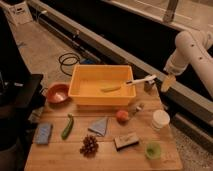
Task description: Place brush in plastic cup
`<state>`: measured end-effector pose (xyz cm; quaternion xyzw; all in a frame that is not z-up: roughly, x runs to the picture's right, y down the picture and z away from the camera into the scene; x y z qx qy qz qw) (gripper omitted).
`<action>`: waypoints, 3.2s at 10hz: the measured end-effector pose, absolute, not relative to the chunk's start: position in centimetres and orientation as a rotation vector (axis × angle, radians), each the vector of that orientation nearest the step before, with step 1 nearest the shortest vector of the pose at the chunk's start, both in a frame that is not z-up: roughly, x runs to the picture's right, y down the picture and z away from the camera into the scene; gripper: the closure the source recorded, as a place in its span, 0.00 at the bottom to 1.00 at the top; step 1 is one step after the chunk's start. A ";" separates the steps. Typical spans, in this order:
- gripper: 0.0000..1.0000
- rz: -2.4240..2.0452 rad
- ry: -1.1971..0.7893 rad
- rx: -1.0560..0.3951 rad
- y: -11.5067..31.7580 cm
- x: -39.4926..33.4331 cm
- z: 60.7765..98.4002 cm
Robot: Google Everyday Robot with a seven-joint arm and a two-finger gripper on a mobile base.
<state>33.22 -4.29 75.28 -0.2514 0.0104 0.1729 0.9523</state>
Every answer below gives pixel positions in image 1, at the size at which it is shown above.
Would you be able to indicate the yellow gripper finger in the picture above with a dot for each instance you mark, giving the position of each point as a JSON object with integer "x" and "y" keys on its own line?
{"x": 167, "y": 83}

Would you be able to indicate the white dish brush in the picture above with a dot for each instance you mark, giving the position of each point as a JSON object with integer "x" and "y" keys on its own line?
{"x": 137, "y": 81}

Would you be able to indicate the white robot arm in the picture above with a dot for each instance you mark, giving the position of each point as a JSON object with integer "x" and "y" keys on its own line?
{"x": 191, "y": 49}

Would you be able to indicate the green plastic cup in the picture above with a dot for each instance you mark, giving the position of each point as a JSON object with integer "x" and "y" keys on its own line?
{"x": 153, "y": 150}

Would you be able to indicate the orange peach fruit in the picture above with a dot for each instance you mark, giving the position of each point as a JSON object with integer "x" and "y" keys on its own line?
{"x": 122, "y": 116}

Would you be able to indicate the yellow banana in tub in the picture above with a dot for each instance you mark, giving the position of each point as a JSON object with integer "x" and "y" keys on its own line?
{"x": 110, "y": 89}

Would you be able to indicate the yellow plastic tub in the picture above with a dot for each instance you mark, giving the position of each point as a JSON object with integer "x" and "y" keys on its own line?
{"x": 87, "y": 81}

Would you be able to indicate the brown rectangular block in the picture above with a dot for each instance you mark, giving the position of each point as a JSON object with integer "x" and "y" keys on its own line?
{"x": 126, "y": 140}

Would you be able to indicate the blue triangular cloth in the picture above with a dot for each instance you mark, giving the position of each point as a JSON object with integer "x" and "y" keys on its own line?
{"x": 99, "y": 127}

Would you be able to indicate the bunch of dark grapes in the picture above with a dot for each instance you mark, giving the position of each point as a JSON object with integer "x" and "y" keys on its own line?
{"x": 90, "y": 146}

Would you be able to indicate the green cucumber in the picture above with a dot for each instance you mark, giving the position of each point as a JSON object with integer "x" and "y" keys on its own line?
{"x": 68, "y": 127}

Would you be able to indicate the red bowl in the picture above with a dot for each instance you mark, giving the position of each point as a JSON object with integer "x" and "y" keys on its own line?
{"x": 57, "y": 93}

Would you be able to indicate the blue sponge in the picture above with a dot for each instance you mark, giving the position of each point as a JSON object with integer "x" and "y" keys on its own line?
{"x": 43, "y": 133}

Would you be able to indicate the white box on floor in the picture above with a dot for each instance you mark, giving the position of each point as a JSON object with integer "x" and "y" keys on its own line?
{"x": 19, "y": 14}

